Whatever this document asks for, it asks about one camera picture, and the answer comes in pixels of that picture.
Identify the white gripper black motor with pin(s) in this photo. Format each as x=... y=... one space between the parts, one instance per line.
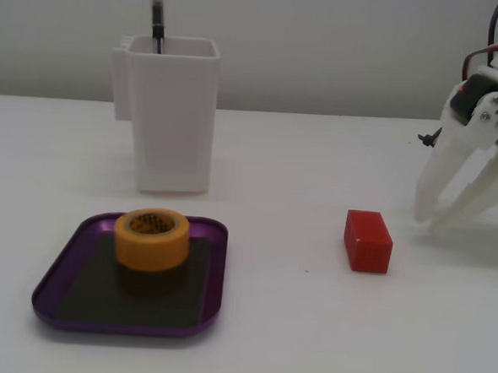
x=496 y=112

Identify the red cube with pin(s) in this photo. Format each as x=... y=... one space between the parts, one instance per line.
x=370 y=249

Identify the white plastic container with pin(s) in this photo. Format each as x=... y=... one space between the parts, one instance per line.
x=172 y=127

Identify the yellow tape roll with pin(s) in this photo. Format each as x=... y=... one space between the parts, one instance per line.
x=150 y=250

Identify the black ballpoint pen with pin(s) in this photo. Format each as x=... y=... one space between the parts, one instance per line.
x=158 y=16

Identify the purple metal tray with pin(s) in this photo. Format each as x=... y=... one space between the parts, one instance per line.
x=81 y=303

